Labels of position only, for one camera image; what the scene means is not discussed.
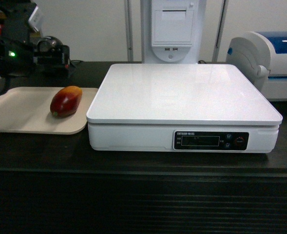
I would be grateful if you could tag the beige plastic tray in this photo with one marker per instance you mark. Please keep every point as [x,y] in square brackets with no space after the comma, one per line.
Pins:
[27,110]

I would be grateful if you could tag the dark red mango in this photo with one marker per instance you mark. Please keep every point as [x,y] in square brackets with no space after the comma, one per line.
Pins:
[66,101]

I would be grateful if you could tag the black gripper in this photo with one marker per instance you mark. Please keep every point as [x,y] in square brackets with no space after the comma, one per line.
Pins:
[53,59]

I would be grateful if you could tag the white blue label printer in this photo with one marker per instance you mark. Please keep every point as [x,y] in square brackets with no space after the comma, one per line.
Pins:
[262,58]

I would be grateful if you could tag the white checkout scale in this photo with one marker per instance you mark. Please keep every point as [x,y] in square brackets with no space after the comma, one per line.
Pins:
[181,108]

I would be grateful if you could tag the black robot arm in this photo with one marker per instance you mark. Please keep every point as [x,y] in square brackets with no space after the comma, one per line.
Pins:
[19,56]

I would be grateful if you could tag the white receipt printer kiosk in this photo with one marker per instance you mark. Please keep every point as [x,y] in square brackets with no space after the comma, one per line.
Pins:
[171,30]

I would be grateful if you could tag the black slatted checkout counter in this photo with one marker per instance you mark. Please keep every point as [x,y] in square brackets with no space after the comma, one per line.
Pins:
[57,184]

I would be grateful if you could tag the black barcode scanner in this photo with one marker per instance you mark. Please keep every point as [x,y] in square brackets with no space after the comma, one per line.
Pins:
[52,41]

